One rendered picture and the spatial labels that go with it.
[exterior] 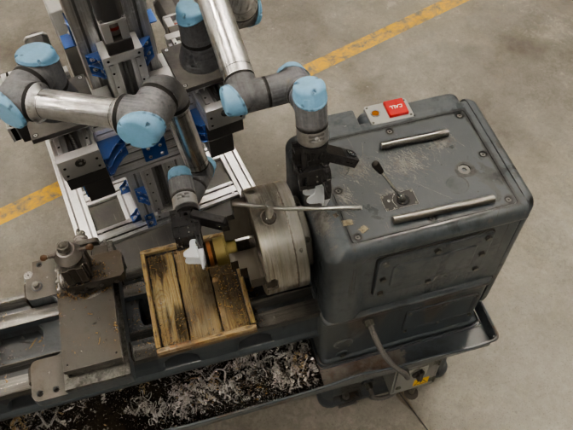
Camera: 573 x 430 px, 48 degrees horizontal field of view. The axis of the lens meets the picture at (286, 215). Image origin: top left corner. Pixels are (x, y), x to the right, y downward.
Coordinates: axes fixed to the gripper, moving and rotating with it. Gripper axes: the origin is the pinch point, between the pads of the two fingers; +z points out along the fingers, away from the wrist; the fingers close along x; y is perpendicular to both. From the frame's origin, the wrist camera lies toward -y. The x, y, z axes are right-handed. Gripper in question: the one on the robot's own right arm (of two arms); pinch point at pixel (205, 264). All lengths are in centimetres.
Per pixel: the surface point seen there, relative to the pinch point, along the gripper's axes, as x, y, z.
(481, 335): -55, -88, 21
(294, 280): 0.7, -23.0, 11.9
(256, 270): 2.4, -13.3, 7.2
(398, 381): -78, -59, 22
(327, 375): -54, -31, 21
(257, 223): 14.9, -16.2, 0.5
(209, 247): 3.4, -2.1, -2.9
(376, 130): 17, -56, -21
